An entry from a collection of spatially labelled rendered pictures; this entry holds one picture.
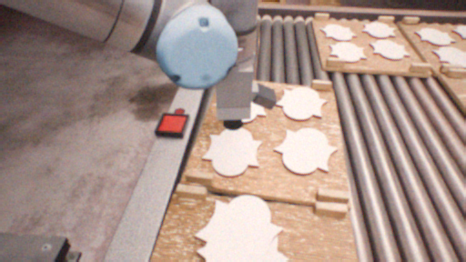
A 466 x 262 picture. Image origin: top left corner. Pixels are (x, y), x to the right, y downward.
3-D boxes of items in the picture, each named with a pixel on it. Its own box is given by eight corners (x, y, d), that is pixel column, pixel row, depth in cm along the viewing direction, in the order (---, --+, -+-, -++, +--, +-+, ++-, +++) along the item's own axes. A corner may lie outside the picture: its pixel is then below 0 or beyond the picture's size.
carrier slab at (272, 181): (181, 186, 59) (179, 182, 58) (220, 81, 88) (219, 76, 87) (349, 212, 55) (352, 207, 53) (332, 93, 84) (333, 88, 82)
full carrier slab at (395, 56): (321, 71, 93) (324, 59, 89) (310, 22, 122) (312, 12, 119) (430, 77, 90) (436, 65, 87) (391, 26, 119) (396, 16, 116)
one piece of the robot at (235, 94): (288, 52, 41) (277, 130, 53) (279, 27, 48) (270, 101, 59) (208, 53, 41) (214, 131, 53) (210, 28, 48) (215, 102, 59)
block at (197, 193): (177, 197, 55) (175, 190, 53) (179, 190, 56) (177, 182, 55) (206, 202, 54) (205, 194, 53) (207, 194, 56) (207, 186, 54)
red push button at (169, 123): (158, 134, 71) (157, 130, 70) (166, 118, 76) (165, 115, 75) (181, 136, 71) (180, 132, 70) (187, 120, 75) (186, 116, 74)
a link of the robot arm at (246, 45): (254, 17, 46) (259, 38, 40) (253, 42, 49) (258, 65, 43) (209, 17, 46) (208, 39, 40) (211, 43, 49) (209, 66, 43)
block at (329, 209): (312, 216, 52) (316, 207, 50) (312, 206, 54) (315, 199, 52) (345, 219, 52) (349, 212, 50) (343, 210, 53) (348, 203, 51)
